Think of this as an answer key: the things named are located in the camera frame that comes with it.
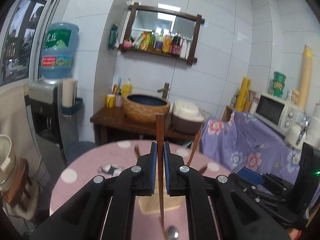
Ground steel spoon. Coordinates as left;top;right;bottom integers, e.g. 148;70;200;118
165;225;179;240

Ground brown wooden chopstick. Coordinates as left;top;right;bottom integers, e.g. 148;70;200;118
187;128;202;166

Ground purple floral cloth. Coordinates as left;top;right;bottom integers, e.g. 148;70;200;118
201;111;300;184

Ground cream plastic utensil holder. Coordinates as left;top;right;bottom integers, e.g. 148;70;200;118
138;179;186;214

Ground pink polka dot tablecloth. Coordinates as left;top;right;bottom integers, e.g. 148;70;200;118
49;139;232;240

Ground white electric kettle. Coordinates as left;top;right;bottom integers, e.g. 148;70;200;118
284;118;310;152

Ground yellow roll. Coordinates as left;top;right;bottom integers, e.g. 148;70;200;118
235;77;251;112

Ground white microwave oven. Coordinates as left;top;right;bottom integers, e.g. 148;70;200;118
254;93;305;135

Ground white brown rice cooker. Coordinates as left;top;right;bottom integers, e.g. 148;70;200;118
171;99;204;135

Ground dark wooden sink table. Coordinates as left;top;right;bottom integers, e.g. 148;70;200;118
90;107;195;145

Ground small wooden stool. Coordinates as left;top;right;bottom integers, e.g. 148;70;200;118
4;159;33;212

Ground water dispenser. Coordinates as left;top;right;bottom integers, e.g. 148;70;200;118
28;78;97;165

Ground green stacked containers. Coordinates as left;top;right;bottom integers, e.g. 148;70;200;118
270;71;286;98

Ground woven basin sink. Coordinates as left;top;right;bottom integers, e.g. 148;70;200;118
122;94;170;124

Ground cream cooking pot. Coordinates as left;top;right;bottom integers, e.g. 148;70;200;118
0;134;16;193

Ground yellow mug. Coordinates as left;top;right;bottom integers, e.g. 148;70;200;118
105;94;116;108

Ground bamboo style faucet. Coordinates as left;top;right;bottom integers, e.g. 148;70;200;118
157;82;170;100

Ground yellow soap bottle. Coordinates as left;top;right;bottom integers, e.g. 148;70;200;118
121;79;132;98

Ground white paper cup sleeve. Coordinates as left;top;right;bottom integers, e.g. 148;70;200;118
62;77;77;117

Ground dark soy sauce bottle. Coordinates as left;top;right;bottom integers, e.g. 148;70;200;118
170;31;182;56

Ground yellow oil bottle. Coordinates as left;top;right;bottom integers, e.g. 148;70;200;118
162;32;172;53

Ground purple label bottle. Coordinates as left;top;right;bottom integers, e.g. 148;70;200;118
154;30;165;53

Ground blue water jug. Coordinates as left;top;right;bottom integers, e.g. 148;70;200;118
40;22;79;80

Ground pink small bowl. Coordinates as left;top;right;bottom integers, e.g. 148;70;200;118
123;40;133;49

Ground yellow snack packet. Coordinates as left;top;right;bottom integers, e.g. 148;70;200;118
138;31;151;51

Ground wooden framed mirror shelf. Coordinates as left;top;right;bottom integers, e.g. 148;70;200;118
119;2;205;66

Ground green hanging packet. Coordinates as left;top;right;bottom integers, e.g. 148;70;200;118
108;24;119;50

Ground window with metal frame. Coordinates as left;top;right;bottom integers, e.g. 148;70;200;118
1;0;59;87

